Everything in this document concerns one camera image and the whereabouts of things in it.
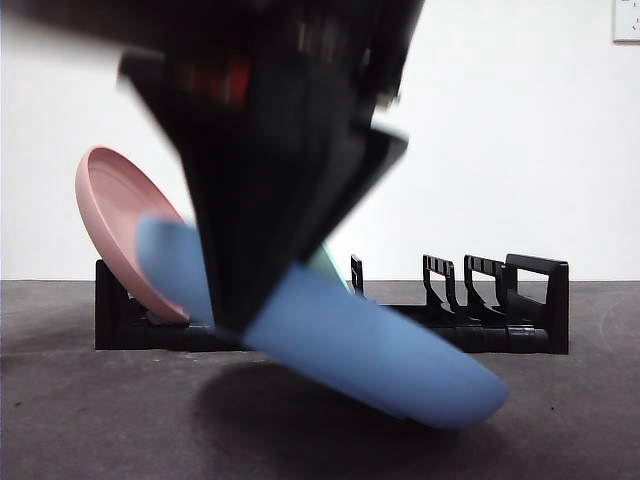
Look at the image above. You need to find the pale green plate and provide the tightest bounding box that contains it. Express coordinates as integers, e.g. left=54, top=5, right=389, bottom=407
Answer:
left=305, top=240, right=352, bottom=296

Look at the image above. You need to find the pink plate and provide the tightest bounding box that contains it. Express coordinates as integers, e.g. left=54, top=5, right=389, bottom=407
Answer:
left=74, top=145, right=201, bottom=324

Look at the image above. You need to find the blue plate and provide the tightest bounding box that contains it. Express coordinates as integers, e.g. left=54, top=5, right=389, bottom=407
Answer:
left=135, top=214, right=510, bottom=431

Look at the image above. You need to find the black plate rack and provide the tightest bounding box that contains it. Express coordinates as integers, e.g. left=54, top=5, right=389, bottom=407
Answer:
left=94, top=252, right=570, bottom=356

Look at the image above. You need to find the white wall socket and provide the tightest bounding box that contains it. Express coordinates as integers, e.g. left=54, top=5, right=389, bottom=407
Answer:
left=612, top=0, right=640, bottom=45

